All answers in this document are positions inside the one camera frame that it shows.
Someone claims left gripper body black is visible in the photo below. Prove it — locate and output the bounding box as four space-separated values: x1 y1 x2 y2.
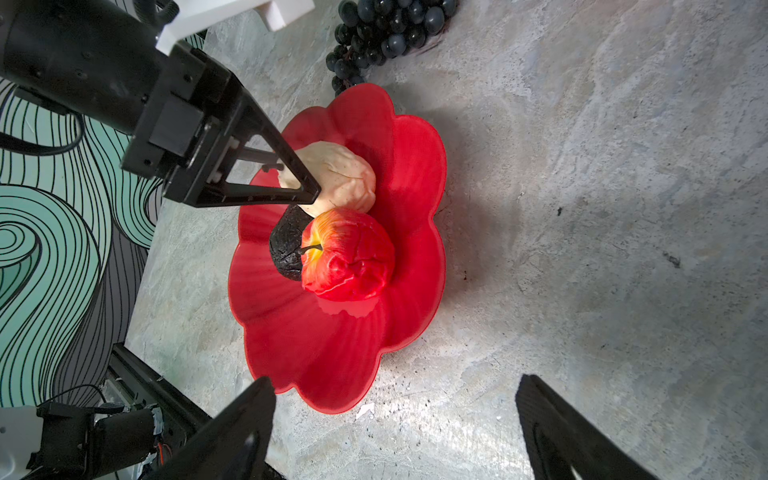
1 1 252 186

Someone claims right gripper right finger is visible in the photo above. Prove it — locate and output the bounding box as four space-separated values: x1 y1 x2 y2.
515 374 655 480

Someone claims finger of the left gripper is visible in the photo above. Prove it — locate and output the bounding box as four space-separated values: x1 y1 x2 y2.
163 78 321 208

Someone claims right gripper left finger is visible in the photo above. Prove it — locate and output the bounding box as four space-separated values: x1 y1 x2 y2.
143 376 276 479

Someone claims dark avocado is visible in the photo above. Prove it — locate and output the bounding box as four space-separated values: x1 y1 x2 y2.
269 205 313 281

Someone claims red flower-shaped bowl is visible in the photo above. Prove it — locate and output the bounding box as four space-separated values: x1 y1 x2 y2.
228 83 447 414

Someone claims red apple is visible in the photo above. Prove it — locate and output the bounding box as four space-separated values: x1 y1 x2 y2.
300 208 395 302

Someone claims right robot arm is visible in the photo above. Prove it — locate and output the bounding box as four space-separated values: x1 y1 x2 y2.
1 375 653 479

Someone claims black grape bunch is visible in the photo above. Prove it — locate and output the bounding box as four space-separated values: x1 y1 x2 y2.
325 0 460 95

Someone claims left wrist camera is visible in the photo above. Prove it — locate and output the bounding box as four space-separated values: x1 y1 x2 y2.
156 0 315 56

